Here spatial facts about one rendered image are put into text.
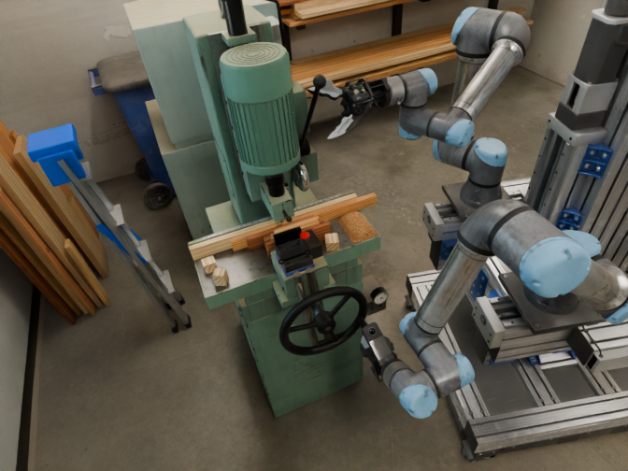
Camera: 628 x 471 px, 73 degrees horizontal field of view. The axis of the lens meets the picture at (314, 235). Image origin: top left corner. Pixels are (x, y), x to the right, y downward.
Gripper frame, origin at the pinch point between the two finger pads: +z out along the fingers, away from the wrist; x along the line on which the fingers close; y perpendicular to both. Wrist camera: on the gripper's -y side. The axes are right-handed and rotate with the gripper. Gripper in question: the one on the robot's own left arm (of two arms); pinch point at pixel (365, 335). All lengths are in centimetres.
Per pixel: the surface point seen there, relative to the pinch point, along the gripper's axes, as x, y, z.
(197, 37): -16, -95, 13
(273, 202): -11.2, -45.6, 16.3
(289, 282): -16.2, -24.1, 2.6
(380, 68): 125, -83, 215
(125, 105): -59, -107, 174
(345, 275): 4.2, -12.4, 20.5
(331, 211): 7.7, -33.9, 26.3
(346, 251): 5.8, -22.0, 15.1
